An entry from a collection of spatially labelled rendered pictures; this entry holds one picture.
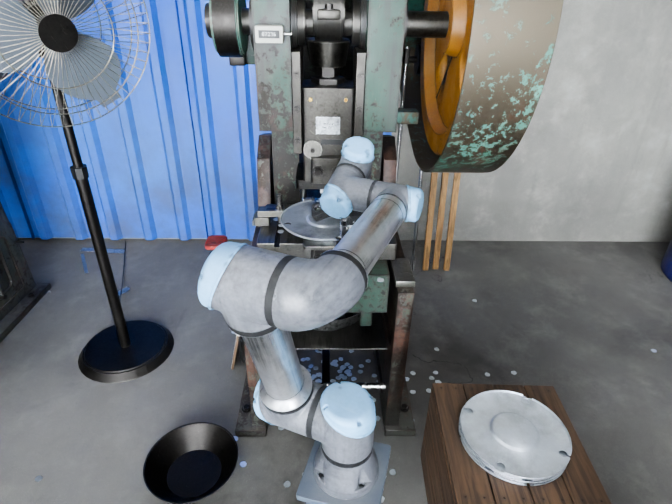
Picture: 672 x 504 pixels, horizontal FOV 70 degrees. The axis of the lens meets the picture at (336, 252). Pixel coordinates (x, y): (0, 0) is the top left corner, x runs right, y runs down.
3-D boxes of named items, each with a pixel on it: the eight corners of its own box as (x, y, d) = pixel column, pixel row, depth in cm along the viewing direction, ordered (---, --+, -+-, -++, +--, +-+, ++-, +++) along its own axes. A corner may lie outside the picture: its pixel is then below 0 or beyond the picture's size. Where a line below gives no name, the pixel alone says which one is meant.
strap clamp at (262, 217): (301, 226, 163) (301, 198, 158) (252, 226, 162) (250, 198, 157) (302, 218, 168) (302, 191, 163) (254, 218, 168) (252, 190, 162)
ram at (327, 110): (352, 187, 145) (355, 86, 130) (302, 186, 145) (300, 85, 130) (349, 167, 160) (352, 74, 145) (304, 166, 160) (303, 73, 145)
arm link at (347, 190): (362, 202, 100) (379, 167, 106) (313, 193, 104) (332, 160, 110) (365, 227, 106) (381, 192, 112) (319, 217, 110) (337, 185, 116)
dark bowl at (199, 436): (231, 516, 148) (229, 502, 144) (133, 517, 147) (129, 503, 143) (245, 434, 174) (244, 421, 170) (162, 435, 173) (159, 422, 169)
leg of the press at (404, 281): (414, 436, 175) (448, 212, 129) (383, 436, 174) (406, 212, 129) (386, 290, 254) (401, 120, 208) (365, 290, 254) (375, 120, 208)
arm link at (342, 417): (363, 473, 100) (366, 429, 94) (305, 450, 105) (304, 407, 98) (381, 429, 110) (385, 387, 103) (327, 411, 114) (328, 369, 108)
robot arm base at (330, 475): (371, 507, 104) (374, 478, 99) (305, 490, 107) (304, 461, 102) (383, 449, 117) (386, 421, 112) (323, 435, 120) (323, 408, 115)
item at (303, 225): (355, 196, 167) (355, 194, 166) (387, 234, 143) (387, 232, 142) (272, 205, 159) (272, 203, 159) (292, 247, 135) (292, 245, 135)
